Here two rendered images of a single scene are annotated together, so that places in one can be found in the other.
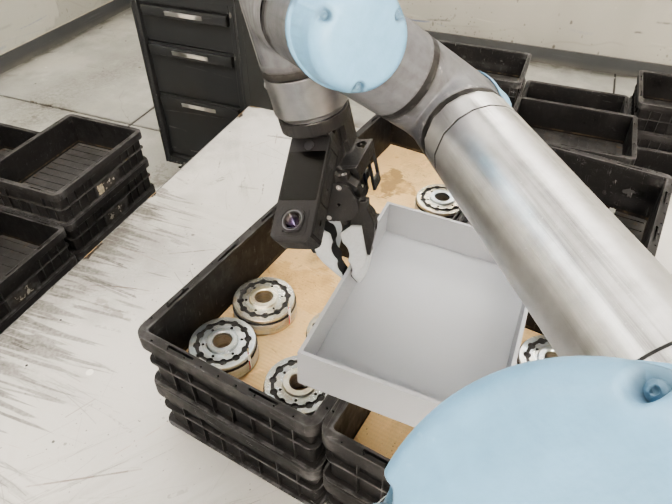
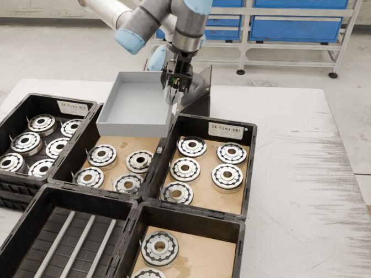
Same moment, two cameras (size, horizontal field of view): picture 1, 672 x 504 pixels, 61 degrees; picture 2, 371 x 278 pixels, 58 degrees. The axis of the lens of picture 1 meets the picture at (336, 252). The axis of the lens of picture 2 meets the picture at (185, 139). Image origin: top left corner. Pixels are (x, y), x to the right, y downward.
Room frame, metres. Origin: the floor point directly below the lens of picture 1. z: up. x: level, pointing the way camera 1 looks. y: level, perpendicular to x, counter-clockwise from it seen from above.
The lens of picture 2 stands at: (1.29, -0.21, 1.71)
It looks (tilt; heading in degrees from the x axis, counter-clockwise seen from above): 44 degrees down; 163
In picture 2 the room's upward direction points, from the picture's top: 1 degrees counter-clockwise
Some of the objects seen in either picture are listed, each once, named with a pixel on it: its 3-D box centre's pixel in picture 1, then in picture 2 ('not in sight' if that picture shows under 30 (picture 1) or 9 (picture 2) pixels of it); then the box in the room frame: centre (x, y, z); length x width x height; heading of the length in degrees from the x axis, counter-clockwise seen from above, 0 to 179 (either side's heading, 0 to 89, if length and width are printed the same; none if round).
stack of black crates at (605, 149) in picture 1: (555, 181); not in sight; (1.70, -0.78, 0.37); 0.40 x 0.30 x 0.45; 68
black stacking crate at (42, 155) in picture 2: not in sight; (41, 143); (0.31, -0.46, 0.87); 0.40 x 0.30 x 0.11; 149
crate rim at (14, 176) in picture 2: not in sight; (36, 132); (0.31, -0.46, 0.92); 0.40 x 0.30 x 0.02; 149
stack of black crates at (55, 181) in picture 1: (84, 208); not in sight; (1.54, 0.84, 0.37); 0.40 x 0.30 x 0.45; 158
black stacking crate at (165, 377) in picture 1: (302, 312); (205, 170); (0.62, 0.05, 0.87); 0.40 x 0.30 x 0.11; 149
